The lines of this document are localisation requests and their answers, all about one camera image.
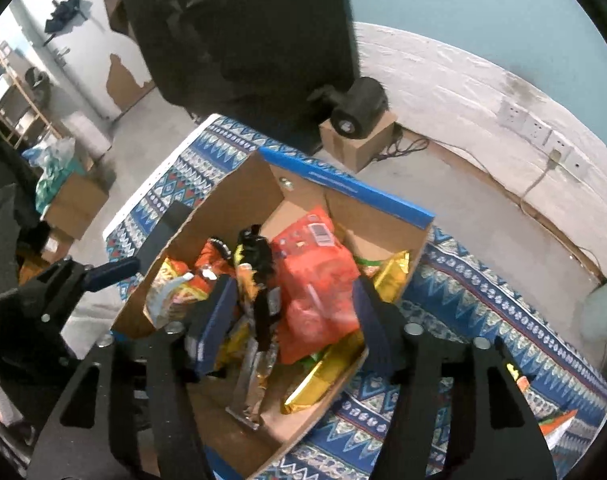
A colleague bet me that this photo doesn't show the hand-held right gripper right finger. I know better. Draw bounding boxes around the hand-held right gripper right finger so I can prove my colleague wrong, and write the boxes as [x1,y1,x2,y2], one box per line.
[353,277,557,480]

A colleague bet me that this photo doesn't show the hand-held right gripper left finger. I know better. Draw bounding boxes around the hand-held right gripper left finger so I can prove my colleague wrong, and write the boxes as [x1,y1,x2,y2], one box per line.
[28,275,239,480]

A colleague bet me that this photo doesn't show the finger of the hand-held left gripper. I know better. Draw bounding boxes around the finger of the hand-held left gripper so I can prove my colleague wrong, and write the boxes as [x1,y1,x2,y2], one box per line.
[133,202,196,273]
[80,256,141,293]

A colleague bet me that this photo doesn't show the orange-red snack bag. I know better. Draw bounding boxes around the orange-red snack bag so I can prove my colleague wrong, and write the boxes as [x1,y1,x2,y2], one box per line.
[270,207,364,366]

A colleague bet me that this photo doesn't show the black snack bag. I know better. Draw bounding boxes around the black snack bag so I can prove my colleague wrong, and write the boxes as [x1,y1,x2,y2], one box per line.
[236,222,284,356]

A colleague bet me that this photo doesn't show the long yellow snack bag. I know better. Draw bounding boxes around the long yellow snack bag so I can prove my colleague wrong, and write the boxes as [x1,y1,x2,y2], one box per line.
[282,250,411,416]

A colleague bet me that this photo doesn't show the clear biscuit packet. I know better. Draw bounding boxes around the clear biscuit packet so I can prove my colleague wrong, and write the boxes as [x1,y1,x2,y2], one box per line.
[226,335,281,431]

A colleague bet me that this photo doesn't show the blue-rimmed cardboard box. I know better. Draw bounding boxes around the blue-rimmed cardboard box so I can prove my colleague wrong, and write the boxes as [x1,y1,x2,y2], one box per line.
[110,147,437,480]

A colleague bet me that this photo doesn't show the yellow red snack bag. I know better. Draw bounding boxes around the yellow red snack bag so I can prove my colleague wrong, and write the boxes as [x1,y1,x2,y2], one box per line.
[143,255,219,328]

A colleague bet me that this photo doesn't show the orange snack bag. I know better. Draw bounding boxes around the orange snack bag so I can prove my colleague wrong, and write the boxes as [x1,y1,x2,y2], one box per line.
[196,237,239,281]

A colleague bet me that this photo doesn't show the brown cardboard box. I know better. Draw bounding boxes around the brown cardboard box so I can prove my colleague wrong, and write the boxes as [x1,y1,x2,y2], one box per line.
[42,167,111,241]

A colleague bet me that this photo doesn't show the teal cloth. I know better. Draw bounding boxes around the teal cloth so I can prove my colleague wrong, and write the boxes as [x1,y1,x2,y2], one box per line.
[36,157,89,213]

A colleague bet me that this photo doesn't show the blue patterned tablecloth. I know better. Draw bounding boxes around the blue patterned tablecloth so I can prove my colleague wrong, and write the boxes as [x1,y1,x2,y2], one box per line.
[103,114,607,480]

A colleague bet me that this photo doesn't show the white bucket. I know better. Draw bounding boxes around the white bucket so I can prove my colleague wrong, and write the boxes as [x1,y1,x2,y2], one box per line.
[63,112,114,158]

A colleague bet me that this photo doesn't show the clear plastic bag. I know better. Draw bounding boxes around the clear plastic bag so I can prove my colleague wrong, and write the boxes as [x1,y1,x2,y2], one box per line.
[22,137,76,171]

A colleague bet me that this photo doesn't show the small yellow snack packet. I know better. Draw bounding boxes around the small yellow snack packet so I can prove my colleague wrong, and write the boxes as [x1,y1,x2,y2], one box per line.
[508,362,534,391]

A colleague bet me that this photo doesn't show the small cardboard box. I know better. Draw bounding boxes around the small cardboard box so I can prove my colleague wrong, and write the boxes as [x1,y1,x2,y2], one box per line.
[319,110,399,173]

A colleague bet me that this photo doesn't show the wooden shelf rack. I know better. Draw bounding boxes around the wooden shelf rack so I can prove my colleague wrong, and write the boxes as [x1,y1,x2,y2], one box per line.
[0,40,66,148]

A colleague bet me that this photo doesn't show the orange white snack packet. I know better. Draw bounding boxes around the orange white snack packet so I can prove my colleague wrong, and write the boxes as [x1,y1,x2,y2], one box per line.
[538,409,579,451]

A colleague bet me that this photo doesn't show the grey trash bin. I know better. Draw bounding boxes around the grey trash bin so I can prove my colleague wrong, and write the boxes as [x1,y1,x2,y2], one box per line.
[581,267,607,343]

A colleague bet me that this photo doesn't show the black umbrella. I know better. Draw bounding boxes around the black umbrella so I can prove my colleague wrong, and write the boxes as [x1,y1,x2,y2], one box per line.
[44,0,93,36]

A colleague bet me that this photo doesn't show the black power cable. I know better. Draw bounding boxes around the black power cable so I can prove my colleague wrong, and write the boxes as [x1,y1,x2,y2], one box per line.
[373,125,429,161]

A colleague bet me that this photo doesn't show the white power cable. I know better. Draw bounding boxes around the white power cable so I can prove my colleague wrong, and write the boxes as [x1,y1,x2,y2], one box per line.
[521,157,559,211]

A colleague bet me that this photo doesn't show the black camera on box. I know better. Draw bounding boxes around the black camera on box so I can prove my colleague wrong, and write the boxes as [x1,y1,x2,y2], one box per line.
[307,76,388,137]

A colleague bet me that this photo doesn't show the white wall socket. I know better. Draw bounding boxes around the white wall socket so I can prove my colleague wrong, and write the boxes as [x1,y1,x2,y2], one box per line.
[523,116,553,145]
[497,101,528,128]
[547,132,571,161]
[568,149,595,177]

